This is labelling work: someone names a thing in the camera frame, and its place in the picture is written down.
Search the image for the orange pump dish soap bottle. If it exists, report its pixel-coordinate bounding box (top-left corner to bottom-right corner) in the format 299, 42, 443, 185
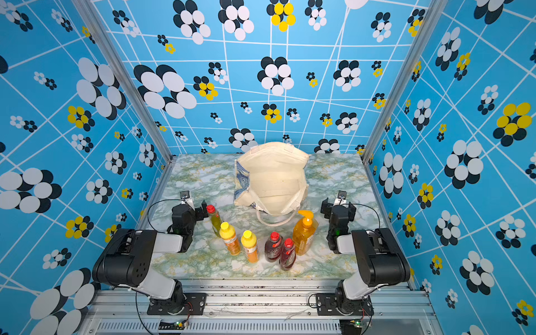
293, 210, 318, 255

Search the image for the dark red bottle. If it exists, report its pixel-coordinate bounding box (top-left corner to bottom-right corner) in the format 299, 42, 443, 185
265, 232, 283, 262
279, 238, 296, 271

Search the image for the cream canvas shopping bag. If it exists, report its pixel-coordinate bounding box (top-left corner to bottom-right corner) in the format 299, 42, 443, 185
233, 142, 310, 228

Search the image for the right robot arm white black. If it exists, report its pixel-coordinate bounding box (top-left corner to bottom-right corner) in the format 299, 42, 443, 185
320, 198, 410, 315

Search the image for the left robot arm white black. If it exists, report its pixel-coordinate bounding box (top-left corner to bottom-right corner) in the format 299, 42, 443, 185
92, 200, 208, 316

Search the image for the green bottle red cap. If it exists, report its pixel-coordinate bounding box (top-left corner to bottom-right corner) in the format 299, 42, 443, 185
207, 205, 222, 237

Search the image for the orange bottle yellow cap left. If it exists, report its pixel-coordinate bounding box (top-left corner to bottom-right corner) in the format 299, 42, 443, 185
219, 222, 241, 256

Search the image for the orange bottle yellow cap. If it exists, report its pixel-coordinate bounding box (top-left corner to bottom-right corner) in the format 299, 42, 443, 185
219, 222, 241, 256
241, 230, 259, 263

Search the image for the orange bottle yellow cap right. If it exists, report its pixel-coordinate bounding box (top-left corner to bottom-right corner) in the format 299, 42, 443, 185
241, 230, 259, 263

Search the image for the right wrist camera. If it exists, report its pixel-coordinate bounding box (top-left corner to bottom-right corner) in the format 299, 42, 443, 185
334, 190, 347, 205

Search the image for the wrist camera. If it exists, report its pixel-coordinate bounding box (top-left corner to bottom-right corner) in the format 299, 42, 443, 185
180, 191, 191, 202
334, 190, 347, 205

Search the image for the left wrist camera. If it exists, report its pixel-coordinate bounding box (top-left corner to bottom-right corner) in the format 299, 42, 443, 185
180, 191, 191, 202

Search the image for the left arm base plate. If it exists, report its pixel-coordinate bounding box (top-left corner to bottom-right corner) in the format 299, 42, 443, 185
147, 293, 207, 316

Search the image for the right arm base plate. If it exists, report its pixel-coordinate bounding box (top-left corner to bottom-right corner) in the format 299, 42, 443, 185
311, 293, 374, 318

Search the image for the aluminium frame rail front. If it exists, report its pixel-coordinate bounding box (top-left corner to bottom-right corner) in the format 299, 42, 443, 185
80, 279, 442, 334

